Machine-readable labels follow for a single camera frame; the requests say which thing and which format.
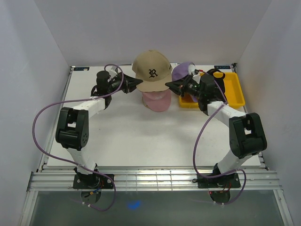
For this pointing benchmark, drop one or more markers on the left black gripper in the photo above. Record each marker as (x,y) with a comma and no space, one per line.
(130,84)

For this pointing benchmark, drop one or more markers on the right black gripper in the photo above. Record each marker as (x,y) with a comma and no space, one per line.
(179,86)

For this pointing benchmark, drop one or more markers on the pink baseball cap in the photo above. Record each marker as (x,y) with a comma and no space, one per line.
(157,101)

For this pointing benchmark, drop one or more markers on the beige baseball cap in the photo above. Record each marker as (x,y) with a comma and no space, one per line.
(154,69)

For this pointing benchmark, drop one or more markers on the black baseball cap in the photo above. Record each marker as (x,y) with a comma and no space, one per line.
(219,81)

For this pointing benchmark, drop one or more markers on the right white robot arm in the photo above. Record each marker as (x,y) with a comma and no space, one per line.
(246,133)

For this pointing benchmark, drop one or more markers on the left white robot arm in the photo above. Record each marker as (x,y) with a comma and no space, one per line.
(72,131)

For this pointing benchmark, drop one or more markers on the purple baseball cap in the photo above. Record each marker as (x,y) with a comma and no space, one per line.
(180,71)

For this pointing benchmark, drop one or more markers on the white cap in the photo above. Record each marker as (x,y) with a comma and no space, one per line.
(191,69)

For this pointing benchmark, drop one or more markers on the yellow plastic tray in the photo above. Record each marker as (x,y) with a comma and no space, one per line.
(233,92)

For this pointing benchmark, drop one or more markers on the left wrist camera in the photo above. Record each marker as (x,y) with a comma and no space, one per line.
(112,70)

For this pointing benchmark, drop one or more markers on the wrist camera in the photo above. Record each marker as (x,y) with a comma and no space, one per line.
(197,73)
(112,70)

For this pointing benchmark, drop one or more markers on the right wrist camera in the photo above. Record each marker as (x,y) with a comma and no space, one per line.
(197,73)

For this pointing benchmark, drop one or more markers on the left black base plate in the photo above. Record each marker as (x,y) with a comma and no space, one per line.
(92,181)

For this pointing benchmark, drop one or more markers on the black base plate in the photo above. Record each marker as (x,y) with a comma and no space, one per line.
(92,181)
(231,180)

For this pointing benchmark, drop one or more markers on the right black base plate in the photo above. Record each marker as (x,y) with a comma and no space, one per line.
(231,180)

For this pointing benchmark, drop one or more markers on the aluminium frame rail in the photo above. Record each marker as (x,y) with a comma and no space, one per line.
(135,179)

